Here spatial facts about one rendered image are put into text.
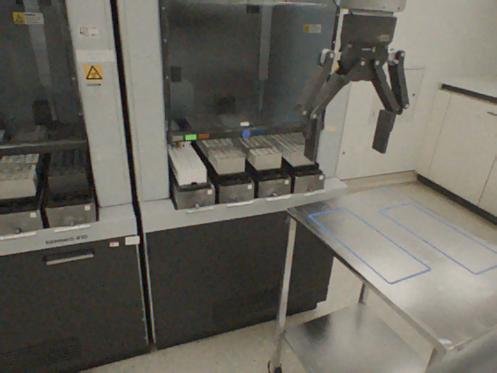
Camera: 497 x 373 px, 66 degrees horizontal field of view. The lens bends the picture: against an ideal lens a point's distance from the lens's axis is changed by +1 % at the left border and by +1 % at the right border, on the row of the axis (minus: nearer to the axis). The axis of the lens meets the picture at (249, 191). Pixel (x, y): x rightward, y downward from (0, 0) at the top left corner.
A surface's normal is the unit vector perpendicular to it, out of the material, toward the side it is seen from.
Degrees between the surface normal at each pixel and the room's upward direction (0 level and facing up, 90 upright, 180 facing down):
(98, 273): 90
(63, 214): 90
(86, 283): 90
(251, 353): 0
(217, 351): 0
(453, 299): 0
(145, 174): 90
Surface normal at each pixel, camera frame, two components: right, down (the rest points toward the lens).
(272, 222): 0.36, 0.44
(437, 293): 0.04, -0.89
